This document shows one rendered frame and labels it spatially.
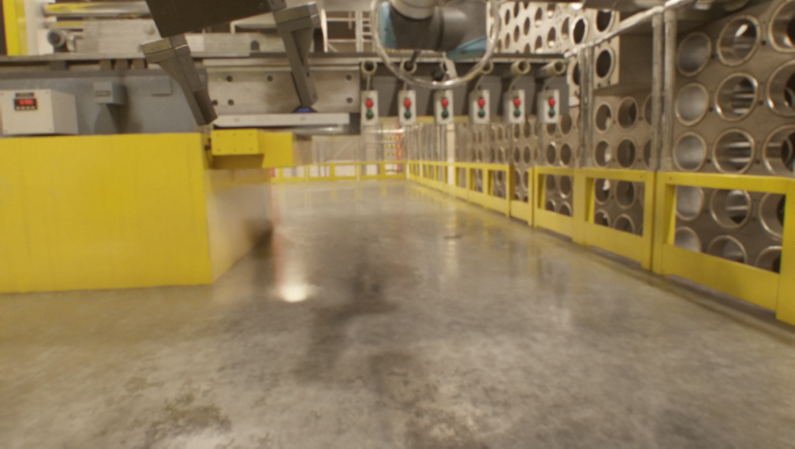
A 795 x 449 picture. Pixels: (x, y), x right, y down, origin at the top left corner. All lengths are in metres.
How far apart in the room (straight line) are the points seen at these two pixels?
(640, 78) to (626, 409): 2.29
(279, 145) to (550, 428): 1.38
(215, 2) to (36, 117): 1.85
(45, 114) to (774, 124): 3.28
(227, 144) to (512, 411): 1.30
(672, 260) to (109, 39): 2.60
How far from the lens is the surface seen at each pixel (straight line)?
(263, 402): 0.92
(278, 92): 2.02
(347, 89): 1.99
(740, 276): 1.60
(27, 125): 2.30
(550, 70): 2.05
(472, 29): 0.92
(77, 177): 1.90
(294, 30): 0.46
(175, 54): 0.52
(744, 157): 3.05
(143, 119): 2.23
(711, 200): 2.81
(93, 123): 2.34
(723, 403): 1.02
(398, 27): 0.86
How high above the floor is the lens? 0.47
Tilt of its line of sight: 6 degrees down
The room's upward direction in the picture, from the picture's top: 1 degrees counter-clockwise
